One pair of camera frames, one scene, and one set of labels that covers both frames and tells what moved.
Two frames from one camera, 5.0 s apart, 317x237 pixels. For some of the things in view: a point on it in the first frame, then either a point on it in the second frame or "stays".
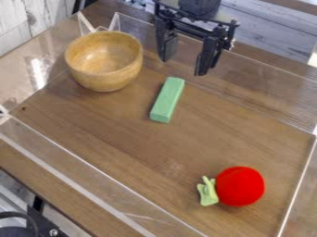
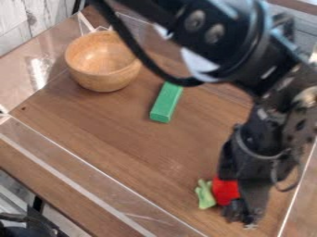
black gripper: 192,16 → 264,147
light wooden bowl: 103,59 stays
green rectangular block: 166,100 stays
